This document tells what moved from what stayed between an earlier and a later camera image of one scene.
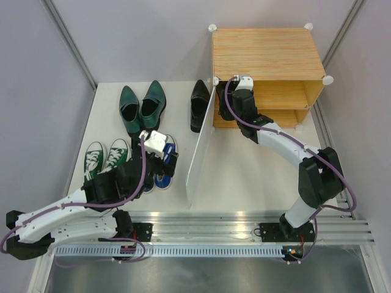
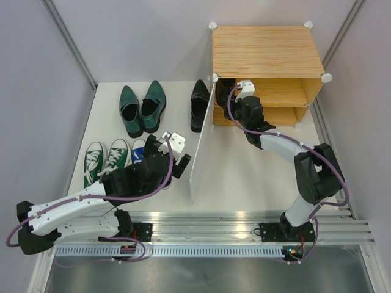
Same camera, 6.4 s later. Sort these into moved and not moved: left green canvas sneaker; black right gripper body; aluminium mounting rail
Moved: black right gripper body
Not moved: left green canvas sneaker; aluminium mounting rail
